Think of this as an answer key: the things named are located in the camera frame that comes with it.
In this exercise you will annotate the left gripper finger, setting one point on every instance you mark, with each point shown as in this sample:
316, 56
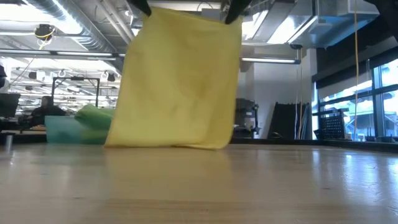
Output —
136, 3
145, 6

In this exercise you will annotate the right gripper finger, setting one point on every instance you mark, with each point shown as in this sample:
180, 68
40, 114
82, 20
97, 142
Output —
231, 11
241, 7

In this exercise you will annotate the large yellow microfiber towel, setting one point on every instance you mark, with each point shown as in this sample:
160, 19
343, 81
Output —
177, 84

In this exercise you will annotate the green microfiber towel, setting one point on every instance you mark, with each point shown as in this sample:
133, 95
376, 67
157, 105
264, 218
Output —
93, 116

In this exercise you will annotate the long ceiling strip light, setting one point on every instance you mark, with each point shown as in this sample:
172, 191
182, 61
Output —
77, 53

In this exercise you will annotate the dark equipment cabinet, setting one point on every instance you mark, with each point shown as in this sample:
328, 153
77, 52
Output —
245, 115

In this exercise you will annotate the black folding panel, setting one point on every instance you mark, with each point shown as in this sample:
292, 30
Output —
286, 119

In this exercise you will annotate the person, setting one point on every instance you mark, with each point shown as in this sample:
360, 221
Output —
46, 112

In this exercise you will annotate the teal plastic bin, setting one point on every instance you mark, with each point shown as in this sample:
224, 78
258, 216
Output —
62, 130

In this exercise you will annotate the black perforated crate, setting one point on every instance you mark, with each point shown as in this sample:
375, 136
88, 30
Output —
332, 127

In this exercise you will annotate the dark computer monitor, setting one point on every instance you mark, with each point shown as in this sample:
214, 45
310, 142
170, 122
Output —
9, 105

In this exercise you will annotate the rectangular silver air duct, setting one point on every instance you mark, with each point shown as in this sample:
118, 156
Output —
298, 28

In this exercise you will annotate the round silver air duct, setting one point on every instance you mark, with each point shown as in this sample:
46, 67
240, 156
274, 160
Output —
46, 4

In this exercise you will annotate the black rig frame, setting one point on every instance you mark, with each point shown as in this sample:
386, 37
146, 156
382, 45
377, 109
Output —
74, 78

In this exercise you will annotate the black aluminium table frame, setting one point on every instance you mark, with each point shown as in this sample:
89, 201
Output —
311, 143

